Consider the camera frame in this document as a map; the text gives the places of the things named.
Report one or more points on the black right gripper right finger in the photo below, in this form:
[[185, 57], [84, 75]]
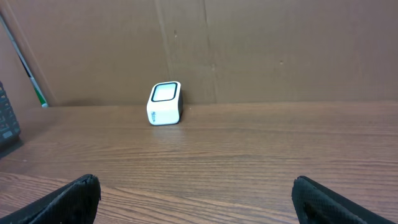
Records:
[[317, 204]]

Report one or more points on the white green striped pole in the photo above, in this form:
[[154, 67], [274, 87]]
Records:
[[29, 73]]

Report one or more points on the white barcode scanner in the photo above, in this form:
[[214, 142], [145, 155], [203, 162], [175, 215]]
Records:
[[165, 104]]

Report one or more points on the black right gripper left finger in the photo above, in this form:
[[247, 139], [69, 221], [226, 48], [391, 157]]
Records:
[[76, 202]]

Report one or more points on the dark grey plastic basket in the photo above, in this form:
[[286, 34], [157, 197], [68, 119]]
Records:
[[10, 129]]

